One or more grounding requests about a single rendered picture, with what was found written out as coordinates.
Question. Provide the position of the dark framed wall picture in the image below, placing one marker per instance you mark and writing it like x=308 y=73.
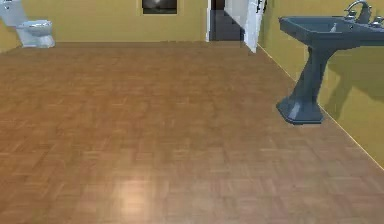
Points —
x=159 y=6

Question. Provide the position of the blue-grey pedestal sink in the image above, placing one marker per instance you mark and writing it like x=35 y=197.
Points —
x=313 y=66

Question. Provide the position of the white toilet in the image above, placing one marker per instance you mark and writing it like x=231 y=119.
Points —
x=36 y=31

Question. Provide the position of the silver sink faucet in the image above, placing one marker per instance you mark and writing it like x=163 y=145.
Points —
x=364 y=11

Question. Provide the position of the white room door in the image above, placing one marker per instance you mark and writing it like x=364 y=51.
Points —
x=252 y=23

